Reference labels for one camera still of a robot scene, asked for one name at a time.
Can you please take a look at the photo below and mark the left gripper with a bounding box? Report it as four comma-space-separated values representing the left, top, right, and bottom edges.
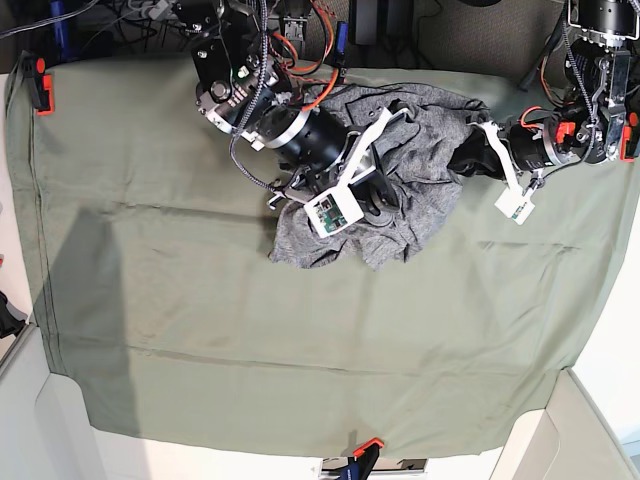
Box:
447, 112, 590, 181

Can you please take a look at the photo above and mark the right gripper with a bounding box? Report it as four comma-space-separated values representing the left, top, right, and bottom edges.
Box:
259, 106, 400, 228

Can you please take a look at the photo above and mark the grey heathered T-shirt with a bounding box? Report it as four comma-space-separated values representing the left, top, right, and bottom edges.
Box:
269, 83, 490, 270

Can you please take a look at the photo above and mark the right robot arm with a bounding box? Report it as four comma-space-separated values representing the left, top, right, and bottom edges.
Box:
173, 1, 402, 238

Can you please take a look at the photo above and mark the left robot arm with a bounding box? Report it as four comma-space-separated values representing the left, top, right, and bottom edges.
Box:
448, 1, 639, 188

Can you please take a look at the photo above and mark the right red black clamp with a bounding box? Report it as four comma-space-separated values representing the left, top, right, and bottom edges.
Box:
620, 112, 639, 163

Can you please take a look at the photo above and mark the red black clamp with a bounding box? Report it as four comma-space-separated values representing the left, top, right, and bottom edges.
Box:
21, 52, 55, 116
620, 112, 639, 163

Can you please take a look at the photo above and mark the black power adapter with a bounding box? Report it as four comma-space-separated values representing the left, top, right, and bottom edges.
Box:
348, 0, 387, 46

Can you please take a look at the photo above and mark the top centre red clamp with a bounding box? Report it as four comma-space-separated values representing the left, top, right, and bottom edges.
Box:
330, 21, 348, 85

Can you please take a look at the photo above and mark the green table cloth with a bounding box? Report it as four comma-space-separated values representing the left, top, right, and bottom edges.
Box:
5, 56, 639, 457

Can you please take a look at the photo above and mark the bottom red blue clamp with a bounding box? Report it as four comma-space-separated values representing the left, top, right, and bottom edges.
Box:
338, 437, 385, 480

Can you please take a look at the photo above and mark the white power strip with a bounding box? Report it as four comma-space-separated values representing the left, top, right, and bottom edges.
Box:
117, 0, 176, 21

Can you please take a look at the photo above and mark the left red black clamp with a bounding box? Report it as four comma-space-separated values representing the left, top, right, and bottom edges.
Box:
21, 52, 55, 116

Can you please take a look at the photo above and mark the aluminium frame bracket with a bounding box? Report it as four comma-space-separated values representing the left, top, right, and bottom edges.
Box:
280, 16, 308, 53

